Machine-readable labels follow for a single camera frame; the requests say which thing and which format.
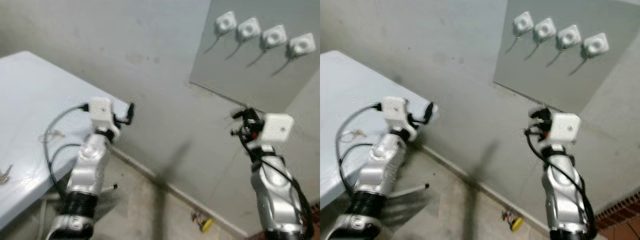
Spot white folding table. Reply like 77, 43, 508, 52
320, 50, 435, 211
0, 50, 131, 231

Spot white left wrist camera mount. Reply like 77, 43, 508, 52
381, 96, 418, 141
89, 97, 122, 138

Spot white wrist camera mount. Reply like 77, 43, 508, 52
549, 112, 582, 146
381, 96, 418, 141
89, 97, 122, 138
261, 113, 295, 147

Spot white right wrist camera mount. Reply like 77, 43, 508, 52
261, 113, 295, 147
549, 112, 582, 146

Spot grey wall board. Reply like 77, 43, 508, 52
493, 0, 640, 113
189, 0, 321, 115

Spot metal wall hook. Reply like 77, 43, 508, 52
271, 33, 317, 77
525, 17, 557, 62
246, 25, 288, 69
505, 11, 536, 55
225, 17, 262, 62
546, 24, 582, 68
569, 32, 610, 77
204, 11, 238, 55

